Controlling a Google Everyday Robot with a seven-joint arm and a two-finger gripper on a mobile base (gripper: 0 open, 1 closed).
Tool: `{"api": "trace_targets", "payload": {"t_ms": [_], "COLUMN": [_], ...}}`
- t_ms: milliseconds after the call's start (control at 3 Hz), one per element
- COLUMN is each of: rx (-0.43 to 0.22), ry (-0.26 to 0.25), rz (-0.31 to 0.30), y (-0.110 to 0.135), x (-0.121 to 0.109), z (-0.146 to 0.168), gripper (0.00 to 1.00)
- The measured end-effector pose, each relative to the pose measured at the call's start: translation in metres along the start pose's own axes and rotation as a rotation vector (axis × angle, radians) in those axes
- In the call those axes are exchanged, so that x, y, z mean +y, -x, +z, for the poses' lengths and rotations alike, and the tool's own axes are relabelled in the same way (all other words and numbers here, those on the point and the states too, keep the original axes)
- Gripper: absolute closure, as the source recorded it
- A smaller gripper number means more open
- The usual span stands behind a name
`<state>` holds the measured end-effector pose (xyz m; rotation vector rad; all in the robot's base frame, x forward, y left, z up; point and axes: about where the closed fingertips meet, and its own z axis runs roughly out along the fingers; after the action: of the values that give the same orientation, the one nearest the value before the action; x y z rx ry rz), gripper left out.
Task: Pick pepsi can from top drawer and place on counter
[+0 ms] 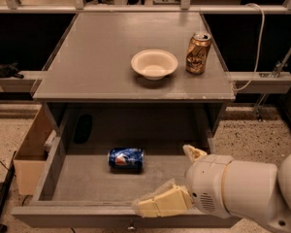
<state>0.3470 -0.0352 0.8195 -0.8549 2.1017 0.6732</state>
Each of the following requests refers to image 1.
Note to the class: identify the metal frame rail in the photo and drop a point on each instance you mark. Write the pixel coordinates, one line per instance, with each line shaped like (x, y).
(260, 82)

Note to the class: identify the black object on rail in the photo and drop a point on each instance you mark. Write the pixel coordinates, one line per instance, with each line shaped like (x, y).
(10, 71)

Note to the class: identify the cardboard box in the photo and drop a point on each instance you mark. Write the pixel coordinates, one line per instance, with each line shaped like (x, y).
(30, 158)

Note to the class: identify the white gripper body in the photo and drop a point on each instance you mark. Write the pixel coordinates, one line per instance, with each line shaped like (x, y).
(208, 183)

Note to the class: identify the blue pepsi can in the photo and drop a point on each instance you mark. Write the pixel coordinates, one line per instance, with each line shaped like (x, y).
(127, 159)

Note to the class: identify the gold soda can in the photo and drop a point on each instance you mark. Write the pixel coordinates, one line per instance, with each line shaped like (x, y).
(197, 53)

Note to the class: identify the grey cabinet counter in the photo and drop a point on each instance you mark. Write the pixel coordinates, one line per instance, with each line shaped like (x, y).
(94, 66)

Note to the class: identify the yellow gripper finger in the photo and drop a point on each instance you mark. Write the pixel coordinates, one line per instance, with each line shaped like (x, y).
(192, 153)
(169, 199)

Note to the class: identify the metal drawer knob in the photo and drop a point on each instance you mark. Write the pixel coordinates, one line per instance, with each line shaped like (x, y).
(131, 227)

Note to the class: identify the open grey top drawer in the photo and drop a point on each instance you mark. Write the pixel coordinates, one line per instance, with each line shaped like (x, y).
(78, 189)

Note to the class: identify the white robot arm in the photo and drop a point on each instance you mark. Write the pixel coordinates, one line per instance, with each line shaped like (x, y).
(260, 192)

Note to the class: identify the white paper bowl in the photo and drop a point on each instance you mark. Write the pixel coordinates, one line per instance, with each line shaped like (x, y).
(154, 65)

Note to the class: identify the black floor stand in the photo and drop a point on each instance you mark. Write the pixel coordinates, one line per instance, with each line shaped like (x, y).
(4, 189)

